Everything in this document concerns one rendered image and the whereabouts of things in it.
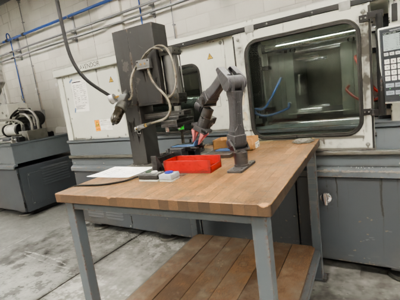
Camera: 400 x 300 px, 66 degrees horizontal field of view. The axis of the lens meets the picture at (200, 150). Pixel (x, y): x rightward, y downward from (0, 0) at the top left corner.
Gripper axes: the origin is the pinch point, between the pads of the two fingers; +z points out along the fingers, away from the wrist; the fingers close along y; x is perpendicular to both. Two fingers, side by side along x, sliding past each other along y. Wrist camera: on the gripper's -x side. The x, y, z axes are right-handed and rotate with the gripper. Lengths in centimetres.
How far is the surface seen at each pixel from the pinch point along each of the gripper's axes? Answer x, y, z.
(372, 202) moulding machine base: -56, -96, 3
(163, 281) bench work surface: 11, -15, 82
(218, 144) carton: -24.0, -4.2, 4.1
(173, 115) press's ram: 3.1, 16.7, -8.6
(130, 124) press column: 5.3, 40.2, 7.6
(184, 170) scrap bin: 24.4, -9.7, 6.1
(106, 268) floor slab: -19, 44, 138
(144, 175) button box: 37.7, 2.0, 11.6
